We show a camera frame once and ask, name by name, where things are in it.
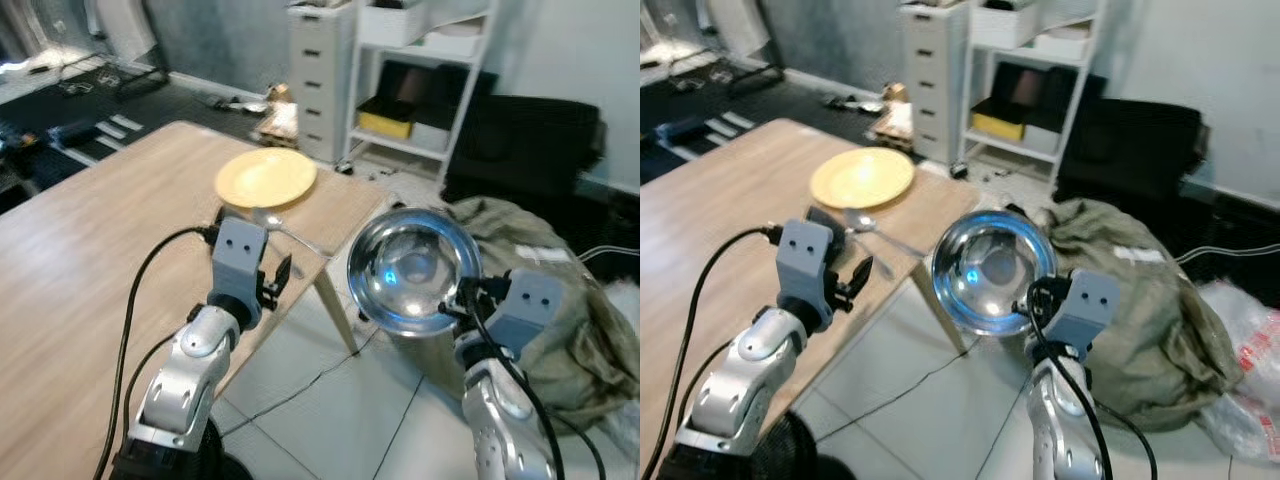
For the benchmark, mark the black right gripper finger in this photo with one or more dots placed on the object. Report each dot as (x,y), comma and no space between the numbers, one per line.
(453,313)
(1027,310)

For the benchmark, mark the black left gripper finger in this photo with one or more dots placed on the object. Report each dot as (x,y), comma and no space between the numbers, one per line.
(284,270)
(861,273)
(223,214)
(820,215)

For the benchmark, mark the shiny metal bowl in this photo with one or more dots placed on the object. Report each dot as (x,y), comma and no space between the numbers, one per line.
(413,268)
(995,270)

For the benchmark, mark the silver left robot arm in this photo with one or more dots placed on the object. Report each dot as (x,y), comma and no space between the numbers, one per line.
(735,390)
(190,380)

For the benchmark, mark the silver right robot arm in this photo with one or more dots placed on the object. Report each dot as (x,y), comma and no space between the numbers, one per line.
(500,420)
(1065,420)

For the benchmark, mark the metal spoon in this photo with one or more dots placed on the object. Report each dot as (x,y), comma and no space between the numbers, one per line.
(885,236)
(290,232)

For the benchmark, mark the yellow plate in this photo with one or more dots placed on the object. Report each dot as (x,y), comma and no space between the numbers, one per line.
(862,177)
(266,178)

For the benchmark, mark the wooden table leg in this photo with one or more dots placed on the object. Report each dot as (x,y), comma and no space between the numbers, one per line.
(942,312)
(337,312)

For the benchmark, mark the olive green sack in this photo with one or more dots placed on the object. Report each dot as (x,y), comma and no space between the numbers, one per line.
(1140,290)
(545,255)

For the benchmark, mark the small brown figurine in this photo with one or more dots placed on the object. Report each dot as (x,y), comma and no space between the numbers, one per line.
(895,118)
(280,115)

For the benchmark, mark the black floor mat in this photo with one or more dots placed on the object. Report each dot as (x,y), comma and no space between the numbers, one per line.
(180,100)

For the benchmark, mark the black suitcase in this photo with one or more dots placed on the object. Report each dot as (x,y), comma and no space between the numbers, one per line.
(525,150)
(1130,150)

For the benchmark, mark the white drawer cabinet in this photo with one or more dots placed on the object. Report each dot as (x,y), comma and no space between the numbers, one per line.
(936,85)
(322,85)

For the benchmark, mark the black robot hip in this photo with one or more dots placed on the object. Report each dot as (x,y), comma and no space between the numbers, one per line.
(200,455)
(795,448)

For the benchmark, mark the yellow box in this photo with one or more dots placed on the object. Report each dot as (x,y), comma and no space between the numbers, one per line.
(997,126)
(385,125)

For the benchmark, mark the black box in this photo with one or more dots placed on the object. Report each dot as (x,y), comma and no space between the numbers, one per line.
(420,90)
(1035,90)

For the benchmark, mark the white plastic bag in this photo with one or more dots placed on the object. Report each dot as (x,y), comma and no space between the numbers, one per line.
(1250,370)

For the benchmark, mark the white shelf rack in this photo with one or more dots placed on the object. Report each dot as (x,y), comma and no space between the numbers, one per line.
(470,75)
(1082,75)

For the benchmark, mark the white storage box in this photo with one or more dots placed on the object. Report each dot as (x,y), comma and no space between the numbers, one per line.
(1004,24)
(393,26)

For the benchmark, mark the white shallow tray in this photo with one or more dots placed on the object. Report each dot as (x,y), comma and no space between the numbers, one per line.
(1063,43)
(452,43)

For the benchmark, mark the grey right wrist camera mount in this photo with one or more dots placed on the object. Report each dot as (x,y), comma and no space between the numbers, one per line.
(1090,310)
(527,308)

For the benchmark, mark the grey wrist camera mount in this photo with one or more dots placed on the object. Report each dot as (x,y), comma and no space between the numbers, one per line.
(806,262)
(1090,310)
(527,308)
(238,258)

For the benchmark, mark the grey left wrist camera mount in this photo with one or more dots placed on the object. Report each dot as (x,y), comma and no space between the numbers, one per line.
(806,262)
(238,258)

